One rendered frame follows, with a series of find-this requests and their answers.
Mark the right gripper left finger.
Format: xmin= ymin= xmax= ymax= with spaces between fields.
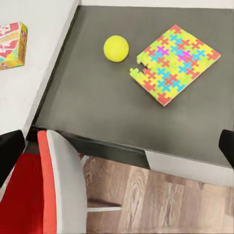
xmin=0 ymin=129 xmax=25 ymax=188

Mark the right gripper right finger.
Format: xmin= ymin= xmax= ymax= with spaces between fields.
xmin=218 ymin=130 xmax=234 ymax=169

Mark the tennis ball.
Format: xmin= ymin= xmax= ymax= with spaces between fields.
xmin=103 ymin=35 xmax=128 ymax=62

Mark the board game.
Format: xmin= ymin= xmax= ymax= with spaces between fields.
xmin=0 ymin=21 xmax=28 ymax=70

